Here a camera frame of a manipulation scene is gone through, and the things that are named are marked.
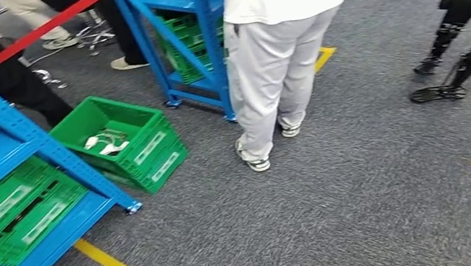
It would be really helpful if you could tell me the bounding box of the chrome stool base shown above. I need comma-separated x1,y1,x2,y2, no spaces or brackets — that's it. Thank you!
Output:
29,63,70,95
72,16,121,60

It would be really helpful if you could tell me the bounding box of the small white part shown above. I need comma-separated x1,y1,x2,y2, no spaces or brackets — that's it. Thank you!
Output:
80,127,133,161

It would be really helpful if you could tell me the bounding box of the red barrier tape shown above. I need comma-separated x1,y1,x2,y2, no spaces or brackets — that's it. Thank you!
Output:
0,0,154,100

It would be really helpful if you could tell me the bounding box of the green plastic crate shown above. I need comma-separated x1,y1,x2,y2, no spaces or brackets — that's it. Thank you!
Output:
0,170,101,266
97,133,195,203
166,43,232,89
153,3,229,66
45,82,188,193
0,151,71,243

